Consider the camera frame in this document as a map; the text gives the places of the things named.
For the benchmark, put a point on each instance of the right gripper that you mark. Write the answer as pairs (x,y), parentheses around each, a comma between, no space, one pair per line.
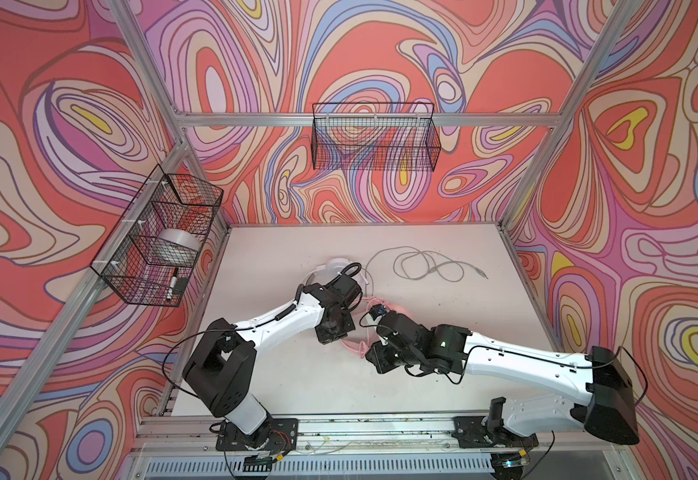
(381,364)

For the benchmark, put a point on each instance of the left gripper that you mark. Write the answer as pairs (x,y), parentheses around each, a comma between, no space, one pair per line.
(350,327)

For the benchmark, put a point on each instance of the pink cat-ear headphones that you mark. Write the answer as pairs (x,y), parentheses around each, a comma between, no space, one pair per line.
(361,346)

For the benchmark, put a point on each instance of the white headphones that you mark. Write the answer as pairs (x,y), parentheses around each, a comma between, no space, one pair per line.
(326,272)

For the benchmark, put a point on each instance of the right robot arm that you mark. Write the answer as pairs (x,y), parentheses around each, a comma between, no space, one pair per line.
(591,392)

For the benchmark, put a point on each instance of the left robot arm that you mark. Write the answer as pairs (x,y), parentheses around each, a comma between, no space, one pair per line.
(220,369)

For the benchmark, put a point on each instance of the white tape roll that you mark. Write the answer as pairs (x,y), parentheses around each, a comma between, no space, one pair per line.
(177,247)

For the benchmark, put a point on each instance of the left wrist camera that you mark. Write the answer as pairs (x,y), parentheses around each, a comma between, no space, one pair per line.
(345,286)

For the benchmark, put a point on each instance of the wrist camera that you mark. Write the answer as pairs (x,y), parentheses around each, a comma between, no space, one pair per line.
(377,317)
(345,286)

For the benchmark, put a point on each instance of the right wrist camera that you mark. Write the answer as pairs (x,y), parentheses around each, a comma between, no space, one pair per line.
(377,317)

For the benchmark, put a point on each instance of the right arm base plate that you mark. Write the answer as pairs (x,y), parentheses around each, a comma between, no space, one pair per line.
(472,432)

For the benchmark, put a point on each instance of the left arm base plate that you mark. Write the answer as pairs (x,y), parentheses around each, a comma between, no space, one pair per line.
(275,435)

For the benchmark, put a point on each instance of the slotted grey cable duct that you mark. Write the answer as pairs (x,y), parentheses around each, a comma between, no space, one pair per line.
(318,467)

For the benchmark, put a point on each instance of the aluminium front rail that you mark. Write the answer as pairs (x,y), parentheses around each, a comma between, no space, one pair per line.
(317,434)

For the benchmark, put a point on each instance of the rear black wire basket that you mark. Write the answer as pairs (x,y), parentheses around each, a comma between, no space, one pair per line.
(374,136)

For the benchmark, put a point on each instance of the black wire basket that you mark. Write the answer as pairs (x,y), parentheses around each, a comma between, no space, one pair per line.
(151,256)
(374,136)

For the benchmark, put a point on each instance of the left black wire basket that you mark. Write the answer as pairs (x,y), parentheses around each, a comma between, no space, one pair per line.
(151,256)

